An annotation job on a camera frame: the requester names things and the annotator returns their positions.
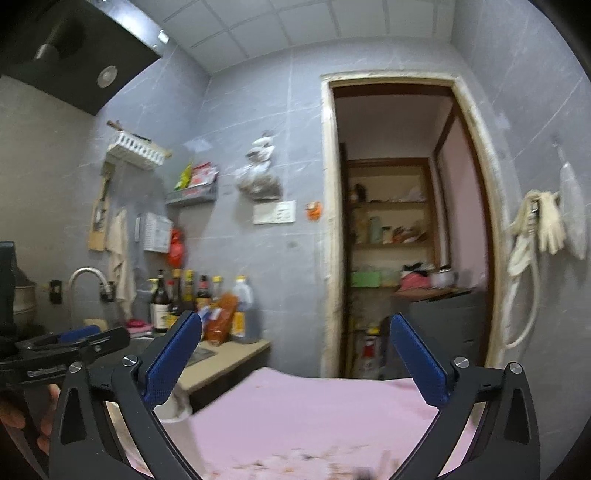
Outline steel sink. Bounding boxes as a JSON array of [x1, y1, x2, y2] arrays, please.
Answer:
[[131, 336, 217, 368]]

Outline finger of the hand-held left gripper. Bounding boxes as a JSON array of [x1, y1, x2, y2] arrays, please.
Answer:
[[18, 325, 102, 347], [18, 327, 131, 370]]

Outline steel faucet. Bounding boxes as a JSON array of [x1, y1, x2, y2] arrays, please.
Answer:
[[69, 267, 116, 324]]

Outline white wall socket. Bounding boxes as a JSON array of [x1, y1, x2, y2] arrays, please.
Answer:
[[253, 200, 297, 226]]

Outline wooden cutting board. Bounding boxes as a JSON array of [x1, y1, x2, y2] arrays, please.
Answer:
[[89, 161, 114, 252]]

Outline person's left hand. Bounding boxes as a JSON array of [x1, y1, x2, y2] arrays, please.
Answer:
[[0, 383, 63, 455]]

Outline white wall rack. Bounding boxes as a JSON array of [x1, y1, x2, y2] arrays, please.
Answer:
[[105, 130, 169, 171]]

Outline steel pot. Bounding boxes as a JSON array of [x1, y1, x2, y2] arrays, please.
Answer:
[[13, 263, 38, 329]]

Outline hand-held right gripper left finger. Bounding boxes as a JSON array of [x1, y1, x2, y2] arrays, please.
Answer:
[[48, 310, 204, 480]]

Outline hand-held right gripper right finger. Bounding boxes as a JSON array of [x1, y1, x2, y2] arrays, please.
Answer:
[[390, 313, 541, 480]]

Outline grey wall shelf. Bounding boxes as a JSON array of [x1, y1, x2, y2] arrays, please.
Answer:
[[166, 184, 219, 206]]

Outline wooden shelf unit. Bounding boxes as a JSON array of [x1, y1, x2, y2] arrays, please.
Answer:
[[344, 157, 448, 372]]

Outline red plastic bag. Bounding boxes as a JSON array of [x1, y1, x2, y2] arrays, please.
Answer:
[[167, 227, 188, 268]]

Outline white utensil holder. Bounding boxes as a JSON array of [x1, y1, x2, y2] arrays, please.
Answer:
[[159, 383, 193, 424]]

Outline yellow seasoning packet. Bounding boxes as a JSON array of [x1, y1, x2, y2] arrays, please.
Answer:
[[174, 161, 194, 191]]

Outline row of sauce bottles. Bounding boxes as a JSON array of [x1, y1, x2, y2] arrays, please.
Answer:
[[148, 269, 226, 334]]

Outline pink folded cloth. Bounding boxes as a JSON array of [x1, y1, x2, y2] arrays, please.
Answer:
[[399, 272, 433, 292]]

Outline black cabinet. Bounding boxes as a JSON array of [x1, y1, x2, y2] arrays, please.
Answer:
[[392, 287, 486, 380]]

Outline pale door frame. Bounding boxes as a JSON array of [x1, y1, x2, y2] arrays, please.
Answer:
[[321, 73, 509, 380]]

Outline hanging clear plastic bags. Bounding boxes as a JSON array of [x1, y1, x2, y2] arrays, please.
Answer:
[[235, 131, 283, 201]]

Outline cream rubber glove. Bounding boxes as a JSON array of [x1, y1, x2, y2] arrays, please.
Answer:
[[507, 191, 540, 278], [537, 189, 567, 256]]

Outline cream hanging towel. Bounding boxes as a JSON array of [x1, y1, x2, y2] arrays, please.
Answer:
[[105, 209, 137, 315]]

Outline black range hood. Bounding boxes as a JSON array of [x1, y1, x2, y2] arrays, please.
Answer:
[[0, 0, 172, 116]]

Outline orange snack bag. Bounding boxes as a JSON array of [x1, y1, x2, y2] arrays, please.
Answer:
[[204, 293, 239, 345]]

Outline large oil jug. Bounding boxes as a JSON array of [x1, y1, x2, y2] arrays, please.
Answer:
[[230, 275, 260, 345]]

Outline white hose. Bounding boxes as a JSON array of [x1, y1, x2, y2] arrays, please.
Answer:
[[501, 249, 542, 350]]

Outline white wall basket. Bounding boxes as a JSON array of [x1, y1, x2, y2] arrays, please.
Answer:
[[139, 212, 174, 254]]

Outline red seasoning packet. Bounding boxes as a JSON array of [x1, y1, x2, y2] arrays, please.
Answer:
[[189, 162, 218, 188]]

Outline pink floral tablecloth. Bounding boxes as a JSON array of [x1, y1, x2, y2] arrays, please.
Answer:
[[124, 367, 490, 480]]

